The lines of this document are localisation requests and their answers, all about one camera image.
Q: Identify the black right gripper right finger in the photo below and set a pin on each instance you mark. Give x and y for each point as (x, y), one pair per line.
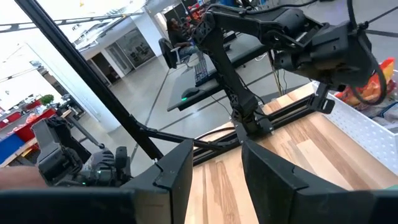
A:
(295, 202)

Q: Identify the person's forearm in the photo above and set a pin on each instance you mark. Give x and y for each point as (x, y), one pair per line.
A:
(18, 177)

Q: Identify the small green potted plant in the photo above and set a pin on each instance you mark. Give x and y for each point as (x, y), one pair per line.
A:
(46, 100)

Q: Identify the silver white noodle packet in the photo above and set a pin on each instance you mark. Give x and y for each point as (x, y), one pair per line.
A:
(388, 115)

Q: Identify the white perforated storage bin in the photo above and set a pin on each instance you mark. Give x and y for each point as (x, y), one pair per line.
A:
(357, 133)

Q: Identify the black office chair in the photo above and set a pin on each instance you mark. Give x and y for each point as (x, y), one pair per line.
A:
(166, 53)

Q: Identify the black slanted gantry pole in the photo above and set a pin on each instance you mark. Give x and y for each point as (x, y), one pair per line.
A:
(77, 68)

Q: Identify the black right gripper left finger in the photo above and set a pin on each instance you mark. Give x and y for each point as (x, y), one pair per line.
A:
(93, 205)

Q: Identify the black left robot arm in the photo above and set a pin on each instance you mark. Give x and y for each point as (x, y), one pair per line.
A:
(224, 71)

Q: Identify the blue storage bins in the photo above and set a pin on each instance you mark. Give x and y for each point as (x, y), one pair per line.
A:
(11, 147)

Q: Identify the black office desk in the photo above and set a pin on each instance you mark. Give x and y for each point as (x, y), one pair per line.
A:
(245, 49)

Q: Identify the black computer mouse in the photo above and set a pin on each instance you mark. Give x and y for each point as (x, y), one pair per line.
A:
(190, 92)

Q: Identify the black aluminium table frame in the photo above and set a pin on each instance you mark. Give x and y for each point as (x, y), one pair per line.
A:
(289, 112)

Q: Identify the seated person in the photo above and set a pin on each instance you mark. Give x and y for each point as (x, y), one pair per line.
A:
(177, 37)

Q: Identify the red storage crates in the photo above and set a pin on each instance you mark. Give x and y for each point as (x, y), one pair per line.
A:
(28, 130)

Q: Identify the black tripod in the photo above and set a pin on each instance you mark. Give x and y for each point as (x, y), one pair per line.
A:
(87, 133)

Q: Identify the red orange noodle packet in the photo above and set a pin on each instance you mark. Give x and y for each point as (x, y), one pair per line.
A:
(374, 88)

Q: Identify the black computer keyboard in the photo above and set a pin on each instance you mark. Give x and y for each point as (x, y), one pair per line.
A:
(203, 73)

